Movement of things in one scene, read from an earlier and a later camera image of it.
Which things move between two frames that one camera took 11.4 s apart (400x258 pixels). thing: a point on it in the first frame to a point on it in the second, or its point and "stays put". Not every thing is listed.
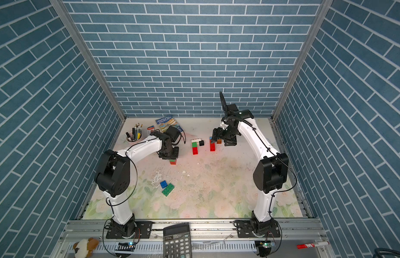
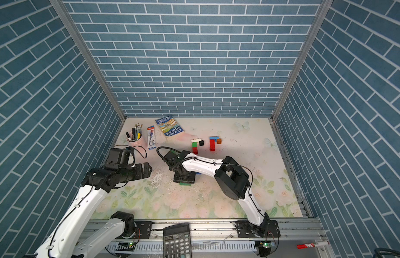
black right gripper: (218, 134) to (176, 179)
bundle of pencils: (136, 131) stays put
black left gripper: (174, 157) to (140, 173)
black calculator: (177, 241) stays put
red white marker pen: (312, 244) stays put
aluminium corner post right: (315, 27) stays put
